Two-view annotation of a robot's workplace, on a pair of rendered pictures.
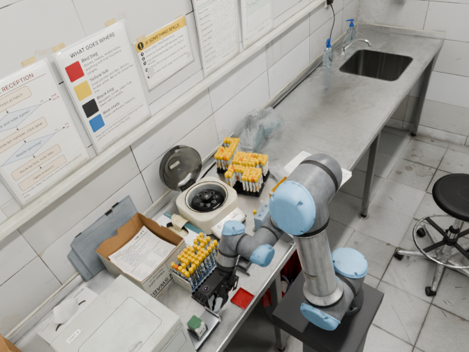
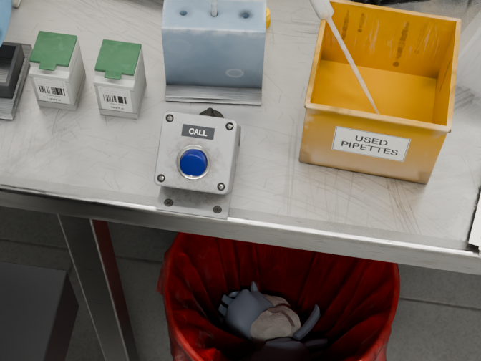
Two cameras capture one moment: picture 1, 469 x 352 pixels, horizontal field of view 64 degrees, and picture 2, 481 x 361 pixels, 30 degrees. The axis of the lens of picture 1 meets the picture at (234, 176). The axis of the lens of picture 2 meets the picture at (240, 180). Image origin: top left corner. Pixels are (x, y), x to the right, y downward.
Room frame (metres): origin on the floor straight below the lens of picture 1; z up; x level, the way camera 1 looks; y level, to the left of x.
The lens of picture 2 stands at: (0.77, -0.58, 1.64)
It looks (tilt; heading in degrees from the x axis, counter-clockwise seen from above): 59 degrees down; 53
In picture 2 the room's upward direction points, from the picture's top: 2 degrees clockwise
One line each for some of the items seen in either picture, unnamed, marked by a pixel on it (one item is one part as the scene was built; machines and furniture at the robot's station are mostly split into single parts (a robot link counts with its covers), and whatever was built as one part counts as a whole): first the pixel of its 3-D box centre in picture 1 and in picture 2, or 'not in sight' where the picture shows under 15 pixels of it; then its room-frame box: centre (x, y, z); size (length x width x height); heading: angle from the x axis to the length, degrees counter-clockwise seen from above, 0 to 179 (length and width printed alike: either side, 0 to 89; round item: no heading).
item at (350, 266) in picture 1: (345, 271); not in sight; (0.65, -0.30, 1.11); 0.13 x 0.12 x 0.14; 136
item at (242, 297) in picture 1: (242, 297); not in sight; (0.75, 0.05, 0.88); 0.07 x 0.07 x 0.01; 47
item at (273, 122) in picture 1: (267, 118); not in sight; (1.82, -0.25, 0.94); 0.20 x 0.17 x 0.14; 118
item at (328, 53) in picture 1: (327, 53); not in sight; (2.45, -0.80, 0.97); 0.08 x 0.07 x 0.20; 140
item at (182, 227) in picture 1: (179, 230); not in sight; (1.10, 0.28, 0.92); 0.24 x 0.12 x 0.10; 47
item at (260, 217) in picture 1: (264, 218); (214, 46); (1.09, -0.10, 0.92); 0.10 x 0.07 x 0.10; 143
